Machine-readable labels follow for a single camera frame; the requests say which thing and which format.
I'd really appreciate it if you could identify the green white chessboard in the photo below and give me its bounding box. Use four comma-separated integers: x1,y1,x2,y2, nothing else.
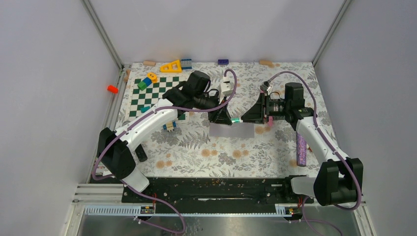
123,76,186,121

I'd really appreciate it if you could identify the green cube block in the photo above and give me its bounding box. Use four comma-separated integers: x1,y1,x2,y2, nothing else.
138,80,149,91

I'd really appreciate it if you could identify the wooden cylinder peg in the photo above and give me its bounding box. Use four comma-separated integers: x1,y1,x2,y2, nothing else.
143,60,156,67
259,59,274,68

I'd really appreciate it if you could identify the black grey microphone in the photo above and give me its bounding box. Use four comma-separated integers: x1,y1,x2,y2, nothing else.
135,145,148,162

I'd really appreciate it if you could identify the red cylinder block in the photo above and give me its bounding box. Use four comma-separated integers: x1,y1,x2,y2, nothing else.
107,85,119,94

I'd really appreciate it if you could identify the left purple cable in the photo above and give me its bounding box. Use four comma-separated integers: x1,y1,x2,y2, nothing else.
91,69,238,235

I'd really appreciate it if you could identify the purple cable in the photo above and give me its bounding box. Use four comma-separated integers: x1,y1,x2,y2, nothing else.
91,69,238,235
268,71,363,236

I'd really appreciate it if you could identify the blue cube block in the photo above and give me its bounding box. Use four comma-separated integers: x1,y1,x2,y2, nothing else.
143,77,152,86

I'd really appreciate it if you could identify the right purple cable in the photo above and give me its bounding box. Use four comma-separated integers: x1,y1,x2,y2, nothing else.
268,71,363,236

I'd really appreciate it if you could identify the yellow triangle toy block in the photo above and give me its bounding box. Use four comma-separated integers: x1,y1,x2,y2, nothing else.
160,59,182,73

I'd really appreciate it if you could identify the floral patterned table mat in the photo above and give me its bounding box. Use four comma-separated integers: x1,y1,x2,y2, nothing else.
103,61,336,178

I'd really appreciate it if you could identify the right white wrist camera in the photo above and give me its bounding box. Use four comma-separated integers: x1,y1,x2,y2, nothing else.
260,81,272,96

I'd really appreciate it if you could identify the teal small block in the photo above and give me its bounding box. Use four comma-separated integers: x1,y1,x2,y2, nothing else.
140,106,150,114

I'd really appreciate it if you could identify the pink marker pen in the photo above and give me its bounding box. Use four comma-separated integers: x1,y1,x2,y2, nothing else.
268,116,273,127

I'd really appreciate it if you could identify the right wooden cylinder peg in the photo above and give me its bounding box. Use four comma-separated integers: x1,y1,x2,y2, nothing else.
259,59,274,68

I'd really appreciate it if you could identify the left wooden cylinder peg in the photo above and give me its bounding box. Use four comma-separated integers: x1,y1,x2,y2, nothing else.
143,60,156,67

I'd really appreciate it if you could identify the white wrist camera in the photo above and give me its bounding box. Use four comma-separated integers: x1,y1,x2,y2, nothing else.
260,81,272,96
218,76,234,103

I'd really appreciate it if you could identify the purple glitter microphone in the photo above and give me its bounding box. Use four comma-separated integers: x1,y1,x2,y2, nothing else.
296,133,307,167

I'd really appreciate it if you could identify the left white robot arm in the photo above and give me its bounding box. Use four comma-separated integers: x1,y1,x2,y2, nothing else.
94,69,237,202

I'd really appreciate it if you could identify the dark blue lego brick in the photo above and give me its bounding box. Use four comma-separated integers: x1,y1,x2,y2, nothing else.
217,59,229,65

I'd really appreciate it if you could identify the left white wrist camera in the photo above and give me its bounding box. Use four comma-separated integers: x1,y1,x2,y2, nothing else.
218,76,234,103

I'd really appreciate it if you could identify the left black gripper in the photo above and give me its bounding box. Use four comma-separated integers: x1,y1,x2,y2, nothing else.
194,92,233,125

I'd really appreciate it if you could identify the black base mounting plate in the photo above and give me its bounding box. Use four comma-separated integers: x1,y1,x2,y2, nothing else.
121,177,315,215

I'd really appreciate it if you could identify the white slotted cable duct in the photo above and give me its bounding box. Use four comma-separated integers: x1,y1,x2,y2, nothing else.
84,204,294,218

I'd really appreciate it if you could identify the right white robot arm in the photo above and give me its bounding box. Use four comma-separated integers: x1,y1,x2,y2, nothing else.
241,82,363,206

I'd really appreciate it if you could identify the orange ring toy block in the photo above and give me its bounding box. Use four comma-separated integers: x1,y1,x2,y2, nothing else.
147,72,158,83

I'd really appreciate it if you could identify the wooden toy car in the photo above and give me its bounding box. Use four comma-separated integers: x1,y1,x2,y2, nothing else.
163,121,177,132

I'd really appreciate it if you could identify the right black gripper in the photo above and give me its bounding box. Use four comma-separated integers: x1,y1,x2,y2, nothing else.
241,93,290,124

